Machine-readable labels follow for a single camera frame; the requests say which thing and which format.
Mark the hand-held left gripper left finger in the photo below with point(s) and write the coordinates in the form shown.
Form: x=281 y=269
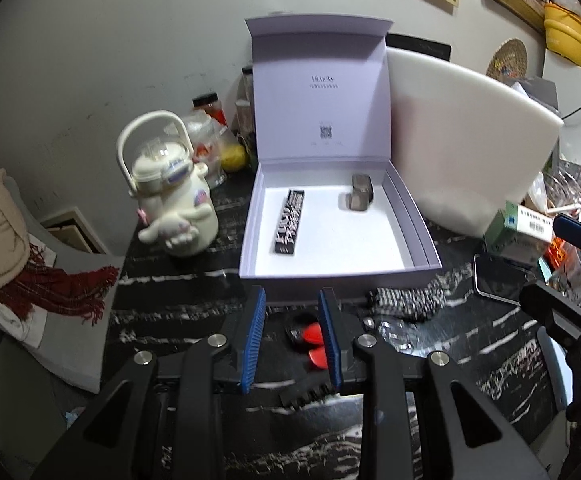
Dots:
x=253 y=340

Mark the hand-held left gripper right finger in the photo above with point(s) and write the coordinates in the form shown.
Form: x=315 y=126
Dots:
x=330 y=340

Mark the red hair clip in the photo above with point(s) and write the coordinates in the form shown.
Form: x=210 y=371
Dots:
x=314 y=334

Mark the black toothed hair clip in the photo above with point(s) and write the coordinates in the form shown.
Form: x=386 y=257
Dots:
x=305 y=394

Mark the clear hair clip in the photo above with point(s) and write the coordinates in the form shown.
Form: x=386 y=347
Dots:
x=393 y=332

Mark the striped black white cloth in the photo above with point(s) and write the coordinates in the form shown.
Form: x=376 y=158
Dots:
x=405 y=302

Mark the lavender gift box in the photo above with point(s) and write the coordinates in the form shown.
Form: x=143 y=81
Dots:
x=320 y=85

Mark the orange packet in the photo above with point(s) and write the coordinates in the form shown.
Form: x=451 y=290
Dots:
x=557 y=252

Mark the green white medicine box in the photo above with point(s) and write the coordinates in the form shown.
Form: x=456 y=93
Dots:
x=515 y=232

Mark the black smartphone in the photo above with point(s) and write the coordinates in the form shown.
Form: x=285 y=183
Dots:
x=497 y=277

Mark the black printed rectangular box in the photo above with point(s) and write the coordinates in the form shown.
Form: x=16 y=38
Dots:
x=289 y=222

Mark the white plastic board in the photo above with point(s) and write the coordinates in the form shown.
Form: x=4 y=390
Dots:
x=470 y=135

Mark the grey box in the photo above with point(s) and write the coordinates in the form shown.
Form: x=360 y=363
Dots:
x=537 y=92

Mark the white cartoon dog kettle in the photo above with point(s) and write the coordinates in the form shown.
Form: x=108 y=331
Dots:
x=185 y=210

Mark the yellow lemon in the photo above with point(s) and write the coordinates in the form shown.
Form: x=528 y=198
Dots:
x=234 y=158

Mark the grey chair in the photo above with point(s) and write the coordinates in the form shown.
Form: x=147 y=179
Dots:
x=70 y=350

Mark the round woven plate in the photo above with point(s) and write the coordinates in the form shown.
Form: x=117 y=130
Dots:
x=507 y=57

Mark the clear plastic bag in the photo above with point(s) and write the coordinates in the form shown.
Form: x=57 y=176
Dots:
x=210 y=147

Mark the yellow plastic pot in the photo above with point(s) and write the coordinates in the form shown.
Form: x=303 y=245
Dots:
x=567 y=30

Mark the red fringed scarf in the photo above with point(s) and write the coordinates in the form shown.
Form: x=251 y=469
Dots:
x=55 y=290

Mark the red lid glass jar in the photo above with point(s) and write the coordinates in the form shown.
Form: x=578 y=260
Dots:
x=208 y=105

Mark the black flat panel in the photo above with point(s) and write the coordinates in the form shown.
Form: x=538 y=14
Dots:
x=420 y=45

